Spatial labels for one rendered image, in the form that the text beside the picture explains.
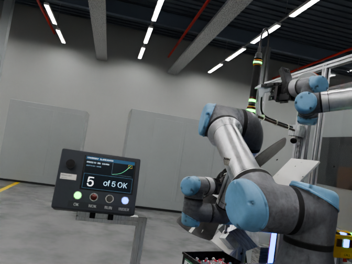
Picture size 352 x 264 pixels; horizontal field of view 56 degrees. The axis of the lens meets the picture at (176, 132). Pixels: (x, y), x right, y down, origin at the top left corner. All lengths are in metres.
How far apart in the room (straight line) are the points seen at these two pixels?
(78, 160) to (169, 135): 6.03
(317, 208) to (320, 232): 0.05
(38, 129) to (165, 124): 3.25
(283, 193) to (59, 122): 8.02
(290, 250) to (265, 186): 0.17
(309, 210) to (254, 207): 0.13
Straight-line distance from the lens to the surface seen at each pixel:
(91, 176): 1.12
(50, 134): 8.66
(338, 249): 1.52
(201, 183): 1.31
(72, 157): 1.13
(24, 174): 8.81
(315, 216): 0.84
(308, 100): 1.25
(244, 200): 0.77
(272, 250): 1.43
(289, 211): 0.80
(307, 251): 0.86
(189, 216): 1.32
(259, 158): 1.76
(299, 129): 2.22
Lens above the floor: 1.30
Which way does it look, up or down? 3 degrees up
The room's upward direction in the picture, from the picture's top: 9 degrees clockwise
